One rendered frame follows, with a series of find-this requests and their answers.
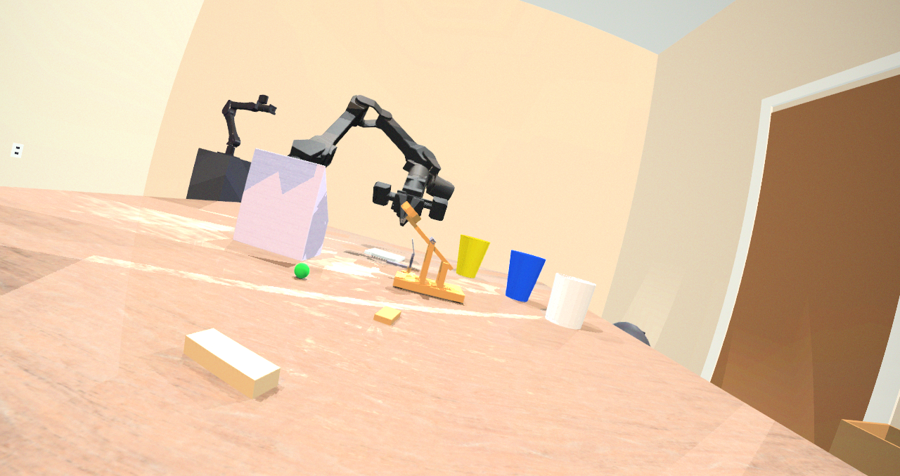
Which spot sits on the white cup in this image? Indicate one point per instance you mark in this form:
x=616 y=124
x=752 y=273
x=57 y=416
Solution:
x=569 y=301

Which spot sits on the yellow rectangular block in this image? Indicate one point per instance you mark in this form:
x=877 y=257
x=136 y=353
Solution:
x=387 y=315

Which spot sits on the orange wooden catapult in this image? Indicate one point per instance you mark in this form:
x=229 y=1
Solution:
x=436 y=288

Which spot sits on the cream rectangular block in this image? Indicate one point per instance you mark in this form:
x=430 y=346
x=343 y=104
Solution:
x=236 y=365

